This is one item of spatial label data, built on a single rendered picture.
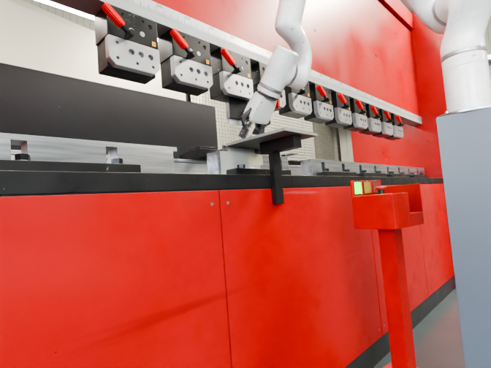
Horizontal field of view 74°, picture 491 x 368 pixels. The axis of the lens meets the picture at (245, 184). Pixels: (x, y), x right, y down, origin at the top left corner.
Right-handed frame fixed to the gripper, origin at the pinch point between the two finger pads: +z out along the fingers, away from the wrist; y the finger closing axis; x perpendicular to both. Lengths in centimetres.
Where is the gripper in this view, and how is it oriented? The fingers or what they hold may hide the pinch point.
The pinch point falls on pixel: (249, 133)
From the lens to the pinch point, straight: 121.1
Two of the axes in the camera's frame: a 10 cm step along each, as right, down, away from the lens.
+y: -7.0, 0.1, -7.1
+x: 5.9, 5.6, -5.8
